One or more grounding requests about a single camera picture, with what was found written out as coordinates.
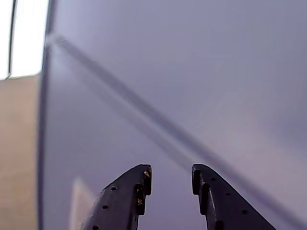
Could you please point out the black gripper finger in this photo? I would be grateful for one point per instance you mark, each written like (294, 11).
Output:
(223, 206)
(120, 203)

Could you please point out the plain pale blue cabinet door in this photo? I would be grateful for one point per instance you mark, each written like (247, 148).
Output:
(96, 134)

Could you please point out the pale blue cabinet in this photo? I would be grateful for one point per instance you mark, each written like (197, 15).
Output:
(192, 72)

